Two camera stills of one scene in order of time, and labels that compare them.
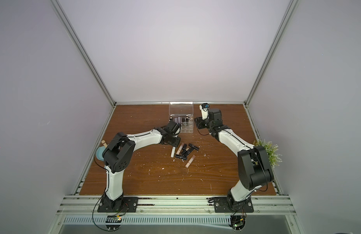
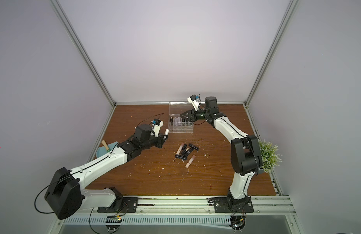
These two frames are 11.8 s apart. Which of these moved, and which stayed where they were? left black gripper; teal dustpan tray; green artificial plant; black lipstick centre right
Moved: left black gripper
Stayed: black lipstick centre right; green artificial plant; teal dustpan tray
